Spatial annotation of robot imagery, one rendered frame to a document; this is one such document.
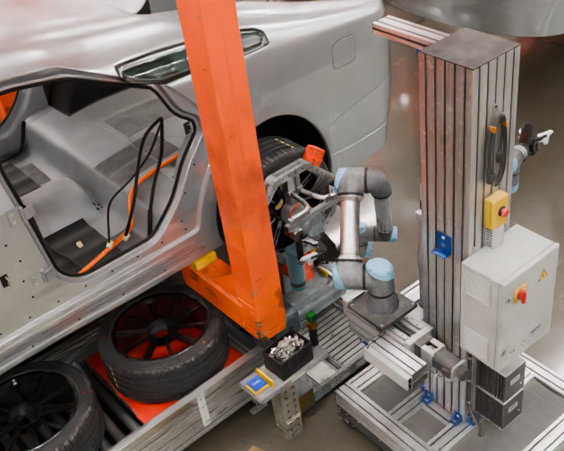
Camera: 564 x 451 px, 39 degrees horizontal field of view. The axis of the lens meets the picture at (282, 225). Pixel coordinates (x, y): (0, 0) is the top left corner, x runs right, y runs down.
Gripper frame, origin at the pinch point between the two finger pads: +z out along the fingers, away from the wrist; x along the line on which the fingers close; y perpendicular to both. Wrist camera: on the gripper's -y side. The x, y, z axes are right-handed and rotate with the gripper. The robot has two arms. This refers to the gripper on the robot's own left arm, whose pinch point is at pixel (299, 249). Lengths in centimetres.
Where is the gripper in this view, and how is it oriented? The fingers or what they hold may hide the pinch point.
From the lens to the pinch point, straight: 389.4
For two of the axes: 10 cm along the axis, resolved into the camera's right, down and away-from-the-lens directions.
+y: 1.2, 8.0, 5.9
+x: 0.7, -6.0, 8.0
